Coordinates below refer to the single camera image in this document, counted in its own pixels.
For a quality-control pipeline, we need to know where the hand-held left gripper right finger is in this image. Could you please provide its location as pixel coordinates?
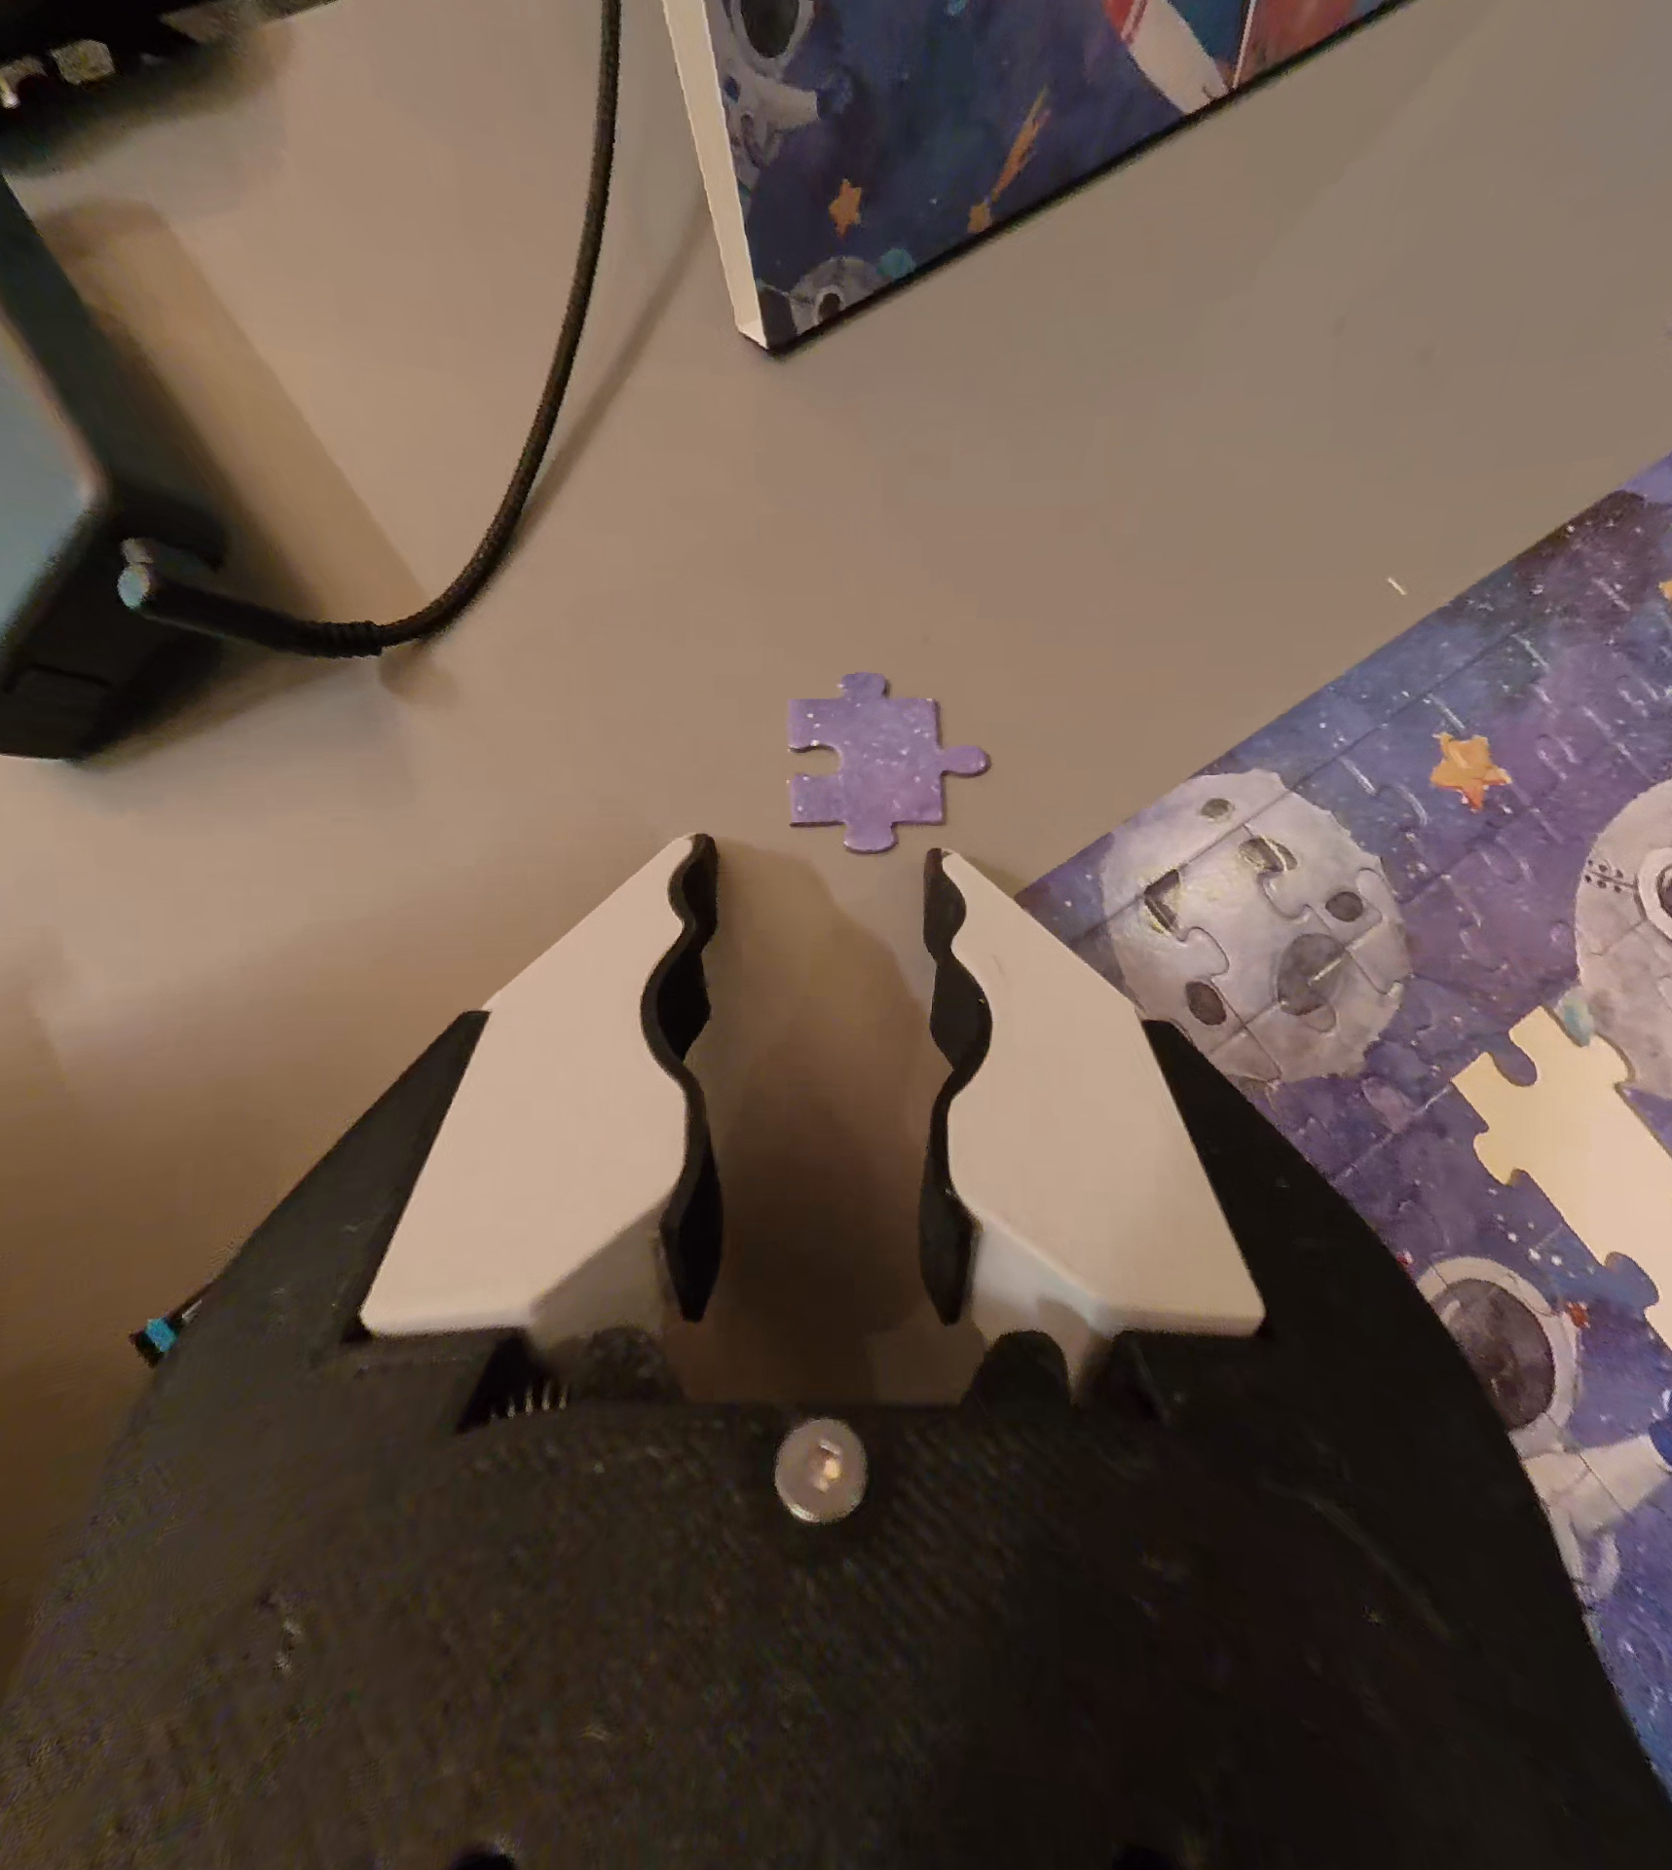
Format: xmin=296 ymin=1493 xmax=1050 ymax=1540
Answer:
xmin=918 ymin=846 xmax=1271 ymax=1353

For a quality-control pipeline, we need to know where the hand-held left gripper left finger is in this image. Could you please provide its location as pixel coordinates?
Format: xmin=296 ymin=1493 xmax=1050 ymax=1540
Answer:
xmin=357 ymin=831 xmax=725 ymax=1353

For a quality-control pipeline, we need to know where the space jigsaw puzzle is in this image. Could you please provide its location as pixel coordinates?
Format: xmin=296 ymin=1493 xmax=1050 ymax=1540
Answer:
xmin=1015 ymin=391 xmax=1672 ymax=1870

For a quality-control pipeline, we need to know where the puzzle box lid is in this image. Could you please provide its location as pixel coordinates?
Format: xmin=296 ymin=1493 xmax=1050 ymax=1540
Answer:
xmin=661 ymin=0 xmax=1425 ymax=359

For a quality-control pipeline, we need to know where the black braided cable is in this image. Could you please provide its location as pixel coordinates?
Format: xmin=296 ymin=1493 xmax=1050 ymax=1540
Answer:
xmin=117 ymin=0 xmax=628 ymax=661

